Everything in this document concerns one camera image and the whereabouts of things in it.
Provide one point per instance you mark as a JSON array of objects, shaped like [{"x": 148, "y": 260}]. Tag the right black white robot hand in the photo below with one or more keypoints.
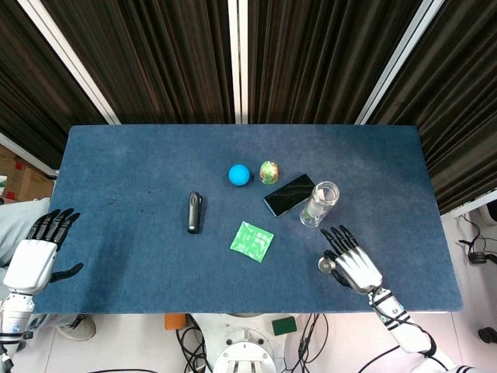
[{"x": 359, "y": 268}]

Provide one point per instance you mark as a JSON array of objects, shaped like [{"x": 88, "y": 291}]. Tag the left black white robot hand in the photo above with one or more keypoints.
[{"x": 31, "y": 264}]

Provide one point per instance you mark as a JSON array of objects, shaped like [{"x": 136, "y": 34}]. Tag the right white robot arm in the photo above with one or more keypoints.
[{"x": 392, "y": 311}]

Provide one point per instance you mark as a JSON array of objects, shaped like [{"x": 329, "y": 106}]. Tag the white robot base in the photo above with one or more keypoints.
[{"x": 244, "y": 346}]

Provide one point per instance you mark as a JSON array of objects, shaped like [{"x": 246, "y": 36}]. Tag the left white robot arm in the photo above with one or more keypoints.
[{"x": 15, "y": 311}]

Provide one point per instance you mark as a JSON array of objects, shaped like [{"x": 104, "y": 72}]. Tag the person leg in jeans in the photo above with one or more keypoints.
[{"x": 19, "y": 225}]

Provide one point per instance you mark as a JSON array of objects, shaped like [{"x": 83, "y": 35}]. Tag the clear glass bottle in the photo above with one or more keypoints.
[{"x": 316, "y": 215}]

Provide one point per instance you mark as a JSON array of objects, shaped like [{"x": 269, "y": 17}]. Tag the white green paper leaflet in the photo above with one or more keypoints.
[{"x": 310, "y": 213}]

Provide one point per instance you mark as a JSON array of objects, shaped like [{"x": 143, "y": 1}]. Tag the white sneaker shoe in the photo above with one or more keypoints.
[{"x": 79, "y": 328}]

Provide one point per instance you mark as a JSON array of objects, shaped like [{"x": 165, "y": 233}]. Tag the brown cardboard box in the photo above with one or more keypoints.
[{"x": 23, "y": 178}]

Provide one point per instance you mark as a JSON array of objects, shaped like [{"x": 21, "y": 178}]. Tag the dark green block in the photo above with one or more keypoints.
[{"x": 284, "y": 326}]

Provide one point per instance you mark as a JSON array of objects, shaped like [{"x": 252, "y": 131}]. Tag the black smartphone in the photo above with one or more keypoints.
[{"x": 289, "y": 195}]

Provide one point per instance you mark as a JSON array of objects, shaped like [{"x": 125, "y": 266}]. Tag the green foil sachet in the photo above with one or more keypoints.
[{"x": 252, "y": 241}]

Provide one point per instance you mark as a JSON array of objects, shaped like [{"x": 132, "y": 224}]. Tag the blue rubber ball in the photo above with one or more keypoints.
[{"x": 240, "y": 174}]

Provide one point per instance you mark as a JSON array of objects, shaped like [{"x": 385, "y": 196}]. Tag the orange block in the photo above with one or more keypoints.
[{"x": 174, "y": 321}]

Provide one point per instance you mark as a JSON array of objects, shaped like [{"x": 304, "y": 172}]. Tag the black stapler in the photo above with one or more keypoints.
[{"x": 195, "y": 211}]

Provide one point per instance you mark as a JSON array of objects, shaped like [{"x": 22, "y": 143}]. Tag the dark brown curtain panel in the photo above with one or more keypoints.
[
  {"x": 155, "y": 58},
  {"x": 466, "y": 97},
  {"x": 318, "y": 58},
  {"x": 35, "y": 85}
]

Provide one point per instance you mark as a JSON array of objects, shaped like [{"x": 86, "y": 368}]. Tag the white partition frame post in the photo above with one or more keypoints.
[
  {"x": 400, "y": 62},
  {"x": 237, "y": 58},
  {"x": 74, "y": 66}
]

